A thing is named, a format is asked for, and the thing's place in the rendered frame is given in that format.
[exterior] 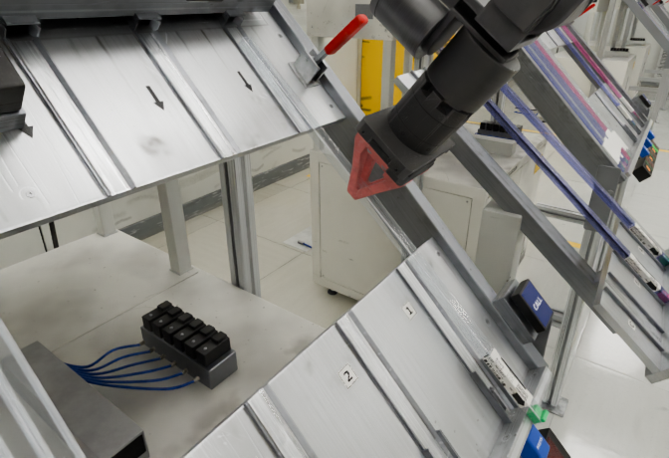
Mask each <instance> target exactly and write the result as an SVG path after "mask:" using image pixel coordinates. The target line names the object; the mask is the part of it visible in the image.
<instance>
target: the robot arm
mask: <svg viewBox="0 0 669 458"><path fill-rule="evenodd" d="M593 1H594V0H371V1H370V4H369V11H370V13H371V14H372V15H373V16H374V17H375V18H376V19H377V20H378V21H379V22H380V23H381V24H382V25H383V26H384V27H385V28H386V29H387V30H388V31H389V32H390V33H391V35H392V36H393V37H394V38H395V39H396V40H397V41H398V42H399V43H400V44H401V45H402V46H403V47H404V48H405V49H406V50H407V51H408V52H409V53H410V54H411V55H412V56H413V58H414V59H420V58H422V57H424V56H425V55H428V56H430V55H432V54H434V53H436V52H437V51H438V50H439V49H441V48H442V47H443V46H444V45H445V44H446V43H447V42H448V41H449V40H450V39H451V38H452V36H453V35H454V34H455V33H456V32H457V31H458V29H459V28H460V27H461V26H462V25H463V27H462V28H461V29H460V30H459V31H458V32H457V34H456V35H455V36H454V37H453V38H452V39H451V41H450V42H449V43H448V44H447V45H446V47H445V48H444V49H443V50H442V51H441V52H440V54H439V55H438V56H437V57H436V58H435V59H434V61H433V62H432V63H431V64H430V65H429V67H428V68H427V70H425V71H424V72H423V74H422V75H421V76H420V77H419V78H418V79H417V81H416V82H415V83H414V84H413V85H412V86H411V88H410V89H409V90H408V91H407V92H406V94H405V95H404V96H403V97H402V98H401V99H400V101H399V102H398V103H397V104H396V105H395V106H392V107H389V108H387V109H384V110H381V111H378V112H375V113H373V114H368V115H365V116H364V117H363V118H362V120H361V121H360V122H359V123H358V125H357V126H356V130H357V134H356V135H355V138H354V148H353V159H352V168H351V173H350V177H349V182H348V186H347V192H348V193H349V194H350V196H351V197H352V198H353V199H354V200H357V199H360V198H364V197H367V196H370V195H373V194H377V193H380V192H384V191H388V190H392V189H396V188H400V187H402V186H404V185H406V184H407V183H409V182H411V181H412V180H413V178H415V177H416V176H418V175H421V174H423V173H424V172H426V171H427V170H428V169H429V168H430V167H431V166H433V165H434V161H435V160H436V159H435V158H437V157H439V156H440V155H442V154H443V153H447V152H448V151H449V150H450V149H451V148H452V147H453V146H454V145H455V142H454V141H453V139H452V138H451V136H452V135H453V134H454V133H455V132H456V131H457V130H458V129H459V128H460V127H461V126H462V125H463V124H464V123H465V122H466V121H467V120H468V119H469V117H470V116H471V115H472V114H473V113H475V112H476V111H477V110H479V109H480V108H481V107H482V106H483V105H484V104H485V103H486V102H487V101H488V100H489V99H490V98H491V97H492V96H493V95H494V94H495V93H496V92H497V91H498V90H499V89H500V88H501V87H502V86H503V85H504V84H505V83H506V82H507V81H508V80H509V79H510V78H511V77H512V76H513V75H514V74H515V73H517V72H518V71H519V70H520V68H521V66H520V63H519V61H518V59H517V57H518V56H519V54H518V53H519V52H520V50H519V49H520V48H523V47H525V46H528V45H530V44H532V43H533V42H534V41H535V40H536V39H537V38H538V37H539V36H540V35H541V34H542V33H544V32H547V31H550V30H553V29H556V28H559V27H561V26H564V25H566V24H568V23H570V22H572V21H573V20H575V19H576V18H577V17H578V16H580V15H581V14H582V12H583V11H584V10H585V9H586V8H587V7H588V6H589V5H590V4H591V3H592V2H593ZM375 163H377V164H378V165H379V166H380V167H381V168H382V170H383V171H384V173H383V178H380V179H377V180H375V181H372V182H369V180H368V177H369V175H370V174H371V171H372V169H373V167H374V165H375ZM360 178H362V179H363V181H364V182H365V183H366V185H367V186H365V187H362V188H360V187H359V186H358V184H359V181H360Z"/></svg>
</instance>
